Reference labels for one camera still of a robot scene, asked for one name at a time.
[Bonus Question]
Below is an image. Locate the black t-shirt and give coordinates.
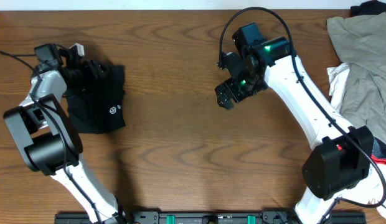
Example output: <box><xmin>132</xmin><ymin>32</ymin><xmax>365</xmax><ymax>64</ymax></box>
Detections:
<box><xmin>65</xmin><ymin>65</ymin><xmax>125</xmax><ymax>134</ymax></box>

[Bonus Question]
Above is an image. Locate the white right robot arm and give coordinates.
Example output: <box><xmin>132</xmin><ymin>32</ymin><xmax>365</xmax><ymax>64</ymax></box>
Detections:
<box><xmin>215</xmin><ymin>35</ymin><xmax>377</xmax><ymax>223</ymax></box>

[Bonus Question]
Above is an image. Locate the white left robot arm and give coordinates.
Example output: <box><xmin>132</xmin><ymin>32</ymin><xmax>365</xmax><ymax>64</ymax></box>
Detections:
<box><xmin>3</xmin><ymin>43</ymin><xmax>127</xmax><ymax>223</ymax></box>

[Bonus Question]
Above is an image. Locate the khaki folded garment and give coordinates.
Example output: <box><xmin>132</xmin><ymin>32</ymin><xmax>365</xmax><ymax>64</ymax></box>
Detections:
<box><xmin>327</xmin><ymin>12</ymin><xmax>386</xmax><ymax>144</ymax></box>

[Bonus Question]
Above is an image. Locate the black garment at corner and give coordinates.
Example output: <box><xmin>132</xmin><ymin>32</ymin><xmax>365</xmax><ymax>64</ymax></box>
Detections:
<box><xmin>350</xmin><ymin>0</ymin><xmax>386</xmax><ymax>17</ymax></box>

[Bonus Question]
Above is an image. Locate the red and black garment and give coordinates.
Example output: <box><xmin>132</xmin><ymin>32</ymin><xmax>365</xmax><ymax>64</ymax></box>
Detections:
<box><xmin>332</xmin><ymin>136</ymin><xmax>386</xmax><ymax>169</ymax></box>

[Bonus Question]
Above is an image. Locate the white garment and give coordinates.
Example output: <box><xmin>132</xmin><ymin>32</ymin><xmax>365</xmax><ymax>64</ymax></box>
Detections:
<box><xmin>327</xmin><ymin>62</ymin><xmax>386</xmax><ymax>223</ymax></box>

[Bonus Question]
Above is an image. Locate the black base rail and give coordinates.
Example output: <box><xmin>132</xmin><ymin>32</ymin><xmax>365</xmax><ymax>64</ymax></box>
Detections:
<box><xmin>54</xmin><ymin>210</ymin><xmax>367</xmax><ymax>224</ymax></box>

